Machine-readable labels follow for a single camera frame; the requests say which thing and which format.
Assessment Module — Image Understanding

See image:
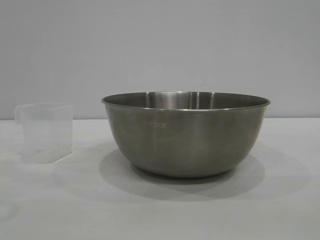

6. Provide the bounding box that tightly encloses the clear plastic measuring cup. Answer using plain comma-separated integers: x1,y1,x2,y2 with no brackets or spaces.
14,102,74,165

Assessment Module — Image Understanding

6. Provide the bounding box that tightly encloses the stainless steel mixing bowl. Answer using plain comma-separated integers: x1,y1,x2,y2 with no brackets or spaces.
100,90,272,179

